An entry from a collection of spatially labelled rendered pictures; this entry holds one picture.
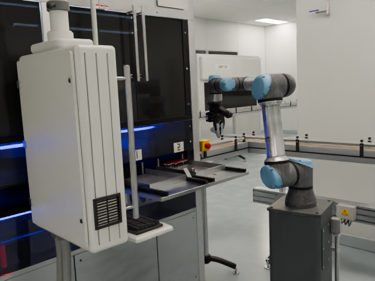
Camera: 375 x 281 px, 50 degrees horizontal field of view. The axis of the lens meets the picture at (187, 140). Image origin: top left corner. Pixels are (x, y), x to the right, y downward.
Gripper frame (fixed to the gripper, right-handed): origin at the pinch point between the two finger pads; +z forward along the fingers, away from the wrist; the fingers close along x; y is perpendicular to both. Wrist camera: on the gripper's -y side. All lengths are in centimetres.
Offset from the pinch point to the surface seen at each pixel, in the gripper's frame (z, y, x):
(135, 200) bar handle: 14, -27, 85
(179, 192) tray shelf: 22, -12, 46
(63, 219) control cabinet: 19, -9, 107
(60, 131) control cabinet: -15, -13, 107
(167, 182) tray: 19.5, 1.5, 41.7
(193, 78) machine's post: -34.2, 27.6, -9.5
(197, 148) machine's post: 10.8, 27.6, -9.8
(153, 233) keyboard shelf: 30, -28, 78
